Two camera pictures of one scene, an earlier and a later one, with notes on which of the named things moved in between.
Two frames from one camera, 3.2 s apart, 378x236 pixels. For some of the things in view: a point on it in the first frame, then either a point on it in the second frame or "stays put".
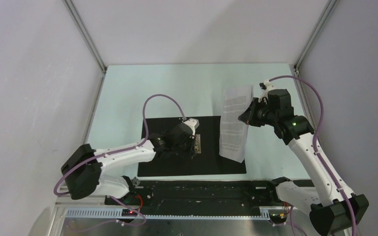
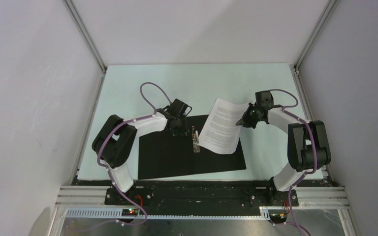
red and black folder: [209, 162] stays put
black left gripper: [190, 153] to [183, 130]
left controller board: [128, 212] stays put
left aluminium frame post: [86, 35] stays put
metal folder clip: [198, 144] stays put
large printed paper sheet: [234, 132] to [221, 133]
